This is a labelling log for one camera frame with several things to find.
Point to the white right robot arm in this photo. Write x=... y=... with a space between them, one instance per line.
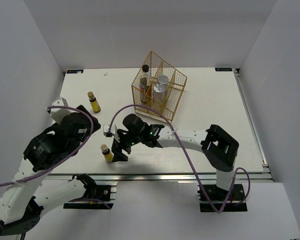
x=215 y=143

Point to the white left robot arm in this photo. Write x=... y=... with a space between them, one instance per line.
x=20 y=208

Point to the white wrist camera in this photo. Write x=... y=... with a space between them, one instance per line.
x=111 y=130
x=57 y=114

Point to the blue corner label left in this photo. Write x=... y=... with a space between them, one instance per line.
x=74 y=71

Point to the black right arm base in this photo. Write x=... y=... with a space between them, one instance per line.
x=235 y=203

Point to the blue corner label right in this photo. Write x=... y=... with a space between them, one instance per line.
x=223 y=69

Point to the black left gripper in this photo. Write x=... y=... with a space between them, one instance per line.
x=88 y=130

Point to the small yellow label bottle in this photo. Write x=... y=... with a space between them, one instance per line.
x=107 y=154

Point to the gold wire mesh rack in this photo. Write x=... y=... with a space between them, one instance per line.
x=168 y=107

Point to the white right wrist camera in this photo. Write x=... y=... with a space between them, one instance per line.
x=111 y=130

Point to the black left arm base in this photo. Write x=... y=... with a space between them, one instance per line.
x=96 y=196

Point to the dark sauce bottle red label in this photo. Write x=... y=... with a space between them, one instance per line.
x=144 y=83

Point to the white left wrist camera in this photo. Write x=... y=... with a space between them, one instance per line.
x=57 y=114

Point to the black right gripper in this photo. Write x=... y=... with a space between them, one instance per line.
x=117 y=149

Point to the white granule jar blue label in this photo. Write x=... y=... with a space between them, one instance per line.
x=158 y=92

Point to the blue corner label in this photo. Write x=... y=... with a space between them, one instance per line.
x=223 y=69
x=74 y=71

